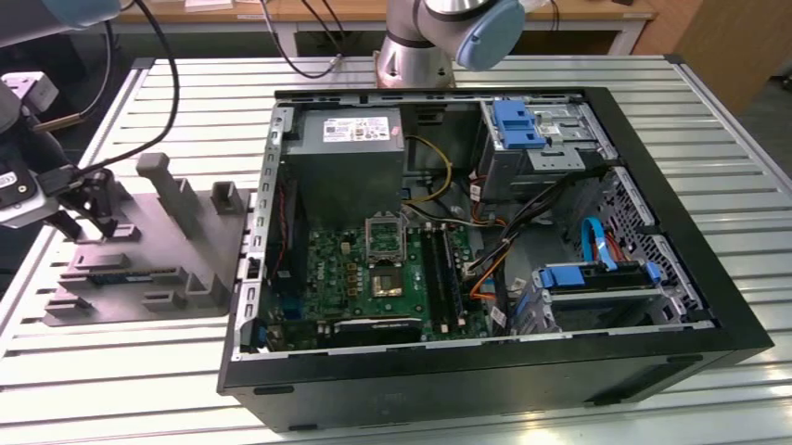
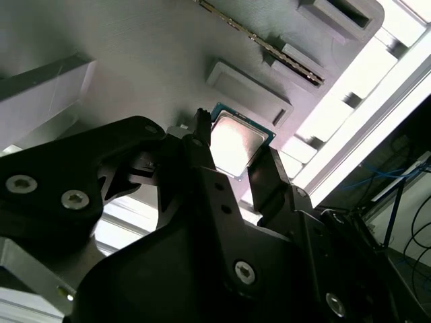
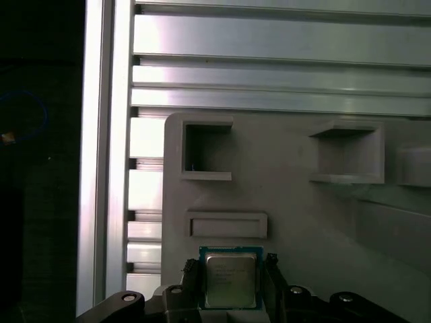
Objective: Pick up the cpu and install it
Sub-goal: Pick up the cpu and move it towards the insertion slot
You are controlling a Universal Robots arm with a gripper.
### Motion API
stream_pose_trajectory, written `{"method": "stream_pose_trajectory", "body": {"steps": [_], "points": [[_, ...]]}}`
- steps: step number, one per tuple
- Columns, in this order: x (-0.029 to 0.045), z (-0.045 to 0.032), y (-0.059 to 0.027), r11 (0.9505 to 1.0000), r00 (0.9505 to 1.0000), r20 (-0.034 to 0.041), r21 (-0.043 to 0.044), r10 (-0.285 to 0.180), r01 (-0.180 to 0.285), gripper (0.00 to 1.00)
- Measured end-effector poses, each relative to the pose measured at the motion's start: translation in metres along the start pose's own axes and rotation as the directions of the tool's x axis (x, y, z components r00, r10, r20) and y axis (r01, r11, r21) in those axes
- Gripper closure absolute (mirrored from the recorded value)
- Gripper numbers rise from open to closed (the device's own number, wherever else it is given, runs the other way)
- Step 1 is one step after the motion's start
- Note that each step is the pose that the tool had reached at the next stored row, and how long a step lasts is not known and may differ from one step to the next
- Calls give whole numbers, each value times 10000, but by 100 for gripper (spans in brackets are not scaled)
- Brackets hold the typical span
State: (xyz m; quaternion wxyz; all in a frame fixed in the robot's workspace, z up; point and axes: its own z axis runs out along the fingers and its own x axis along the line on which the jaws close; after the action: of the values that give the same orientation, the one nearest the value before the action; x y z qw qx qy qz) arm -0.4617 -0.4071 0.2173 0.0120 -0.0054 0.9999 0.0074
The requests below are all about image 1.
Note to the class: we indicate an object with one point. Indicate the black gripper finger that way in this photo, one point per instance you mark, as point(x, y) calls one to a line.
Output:
point(106, 208)
point(70, 222)

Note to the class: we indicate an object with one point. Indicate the metal locking lever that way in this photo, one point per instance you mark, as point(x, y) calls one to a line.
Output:
point(407, 217)

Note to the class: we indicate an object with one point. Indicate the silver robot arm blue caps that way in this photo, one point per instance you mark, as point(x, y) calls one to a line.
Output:
point(402, 55)

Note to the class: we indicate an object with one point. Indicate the CPU socket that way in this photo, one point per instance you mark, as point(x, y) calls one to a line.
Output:
point(386, 283)

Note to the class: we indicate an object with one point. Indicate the grey parts rack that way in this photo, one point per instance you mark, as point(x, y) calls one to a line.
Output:
point(155, 222)

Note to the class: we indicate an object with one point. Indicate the green blue RAM stick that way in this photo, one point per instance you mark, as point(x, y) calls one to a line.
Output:
point(121, 279)

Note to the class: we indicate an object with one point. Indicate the wooden desk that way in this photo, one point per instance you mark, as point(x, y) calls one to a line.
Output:
point(205, 17)

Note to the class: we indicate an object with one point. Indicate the grey power supply unit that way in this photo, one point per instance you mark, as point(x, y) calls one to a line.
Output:
point(346, 176)

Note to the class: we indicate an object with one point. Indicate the small white box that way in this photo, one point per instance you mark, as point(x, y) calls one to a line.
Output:
point(210, 4)

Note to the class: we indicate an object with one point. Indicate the black graphics card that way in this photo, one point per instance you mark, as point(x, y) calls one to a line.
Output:
point(377, 333)

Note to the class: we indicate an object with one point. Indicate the green Dell motherboard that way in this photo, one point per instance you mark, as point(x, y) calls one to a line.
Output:
point(396, 320)

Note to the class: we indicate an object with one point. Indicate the black PC case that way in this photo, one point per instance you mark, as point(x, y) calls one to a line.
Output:
point(433, 394)

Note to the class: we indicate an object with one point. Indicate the blue plastic drive carrier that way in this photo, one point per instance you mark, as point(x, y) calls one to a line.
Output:
point(517, 125)

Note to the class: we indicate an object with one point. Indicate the grey metal drive cage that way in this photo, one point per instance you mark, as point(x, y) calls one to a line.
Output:
point(557, 160)

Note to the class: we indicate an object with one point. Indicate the hard disk in blue carrier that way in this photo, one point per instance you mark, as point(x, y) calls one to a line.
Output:
point(563, 278)

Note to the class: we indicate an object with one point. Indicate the grey metal disk bay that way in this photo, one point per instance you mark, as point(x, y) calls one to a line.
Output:
point(607, 293)

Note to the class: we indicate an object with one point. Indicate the wooden cabinet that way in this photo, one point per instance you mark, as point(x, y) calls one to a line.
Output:
point(724, 46)

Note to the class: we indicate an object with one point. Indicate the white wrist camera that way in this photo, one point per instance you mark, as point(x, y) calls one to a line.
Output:
point(19, 211)

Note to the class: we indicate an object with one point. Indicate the grey white camera block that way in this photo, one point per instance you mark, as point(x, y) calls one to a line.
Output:
point(39, 90)

